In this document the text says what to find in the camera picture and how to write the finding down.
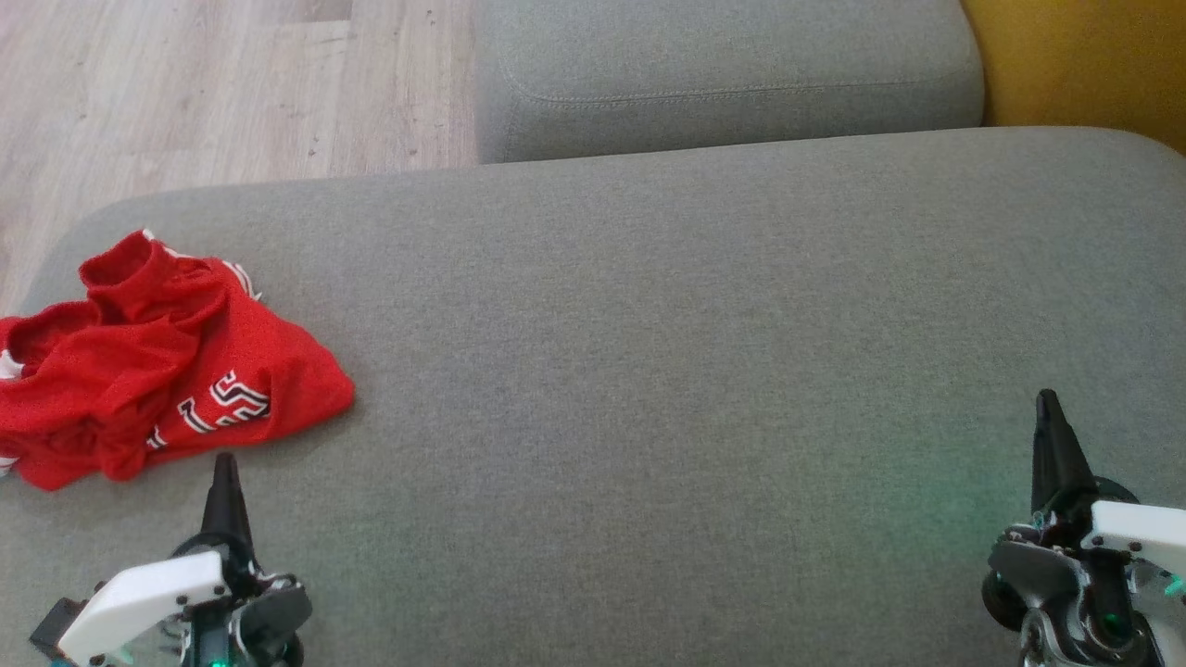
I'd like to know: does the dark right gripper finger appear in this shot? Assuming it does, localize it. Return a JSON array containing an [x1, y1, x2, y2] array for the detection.
[[1049, 391, 1099, 507], [1031, 389, 1063, 512]]

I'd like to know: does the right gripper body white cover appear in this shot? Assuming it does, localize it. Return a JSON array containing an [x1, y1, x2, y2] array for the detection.
[[982, 477, 1186, 667]]

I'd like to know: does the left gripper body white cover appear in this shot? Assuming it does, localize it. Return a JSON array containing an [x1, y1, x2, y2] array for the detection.
[[56, 533, 313, 667]]

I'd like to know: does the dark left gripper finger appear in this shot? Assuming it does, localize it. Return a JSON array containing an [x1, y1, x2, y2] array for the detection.
[[202, 452, 229, 544], [227, 452, 253, 547]]

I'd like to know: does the red jersey shirt with lettering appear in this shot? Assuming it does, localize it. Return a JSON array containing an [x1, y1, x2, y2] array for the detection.
[[0, 230, 356, 492]]

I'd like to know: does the large grey sofa seat cushion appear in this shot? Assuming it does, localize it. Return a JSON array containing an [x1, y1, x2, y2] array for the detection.
[[0, 127, 1186, 667]]

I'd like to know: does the mustard yellow panel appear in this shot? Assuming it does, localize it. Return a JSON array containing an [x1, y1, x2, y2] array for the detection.
[[959, 0, 1186, 157]]

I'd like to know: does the small grey sofa cushion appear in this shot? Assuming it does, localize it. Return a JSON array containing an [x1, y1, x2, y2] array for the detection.
[[474, 0, 985, 165]]

